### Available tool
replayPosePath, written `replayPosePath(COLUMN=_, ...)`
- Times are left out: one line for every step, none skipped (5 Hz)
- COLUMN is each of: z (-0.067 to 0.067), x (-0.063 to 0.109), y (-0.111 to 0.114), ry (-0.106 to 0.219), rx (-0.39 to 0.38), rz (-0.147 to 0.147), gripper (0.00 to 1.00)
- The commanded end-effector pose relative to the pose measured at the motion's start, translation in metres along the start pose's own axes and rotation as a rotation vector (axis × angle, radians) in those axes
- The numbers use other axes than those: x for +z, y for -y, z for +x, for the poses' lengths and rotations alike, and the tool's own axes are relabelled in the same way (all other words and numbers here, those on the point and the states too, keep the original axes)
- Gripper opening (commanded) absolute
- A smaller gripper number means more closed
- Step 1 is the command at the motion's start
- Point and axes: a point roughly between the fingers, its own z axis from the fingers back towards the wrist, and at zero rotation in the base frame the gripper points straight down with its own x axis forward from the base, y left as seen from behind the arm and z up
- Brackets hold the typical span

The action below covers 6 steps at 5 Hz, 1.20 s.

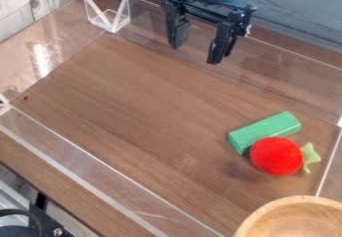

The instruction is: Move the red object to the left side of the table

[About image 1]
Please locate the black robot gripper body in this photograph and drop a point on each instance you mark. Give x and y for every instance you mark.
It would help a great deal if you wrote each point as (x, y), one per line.
(215, 11)

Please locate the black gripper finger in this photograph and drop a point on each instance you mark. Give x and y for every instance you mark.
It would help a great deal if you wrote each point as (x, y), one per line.
(223, 43)
(176, 24)

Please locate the red plush strawberry toy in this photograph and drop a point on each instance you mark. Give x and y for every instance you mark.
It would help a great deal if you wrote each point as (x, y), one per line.
(276, 156)

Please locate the green rectangular block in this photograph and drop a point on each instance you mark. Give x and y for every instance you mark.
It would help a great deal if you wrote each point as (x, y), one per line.
(279, 125)

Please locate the wooden bowl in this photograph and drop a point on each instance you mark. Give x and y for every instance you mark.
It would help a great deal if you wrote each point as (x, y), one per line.
(298, 216)

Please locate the black metal bracket with cable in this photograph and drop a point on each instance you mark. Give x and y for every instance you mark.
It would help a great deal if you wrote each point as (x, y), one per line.
(24, 219)

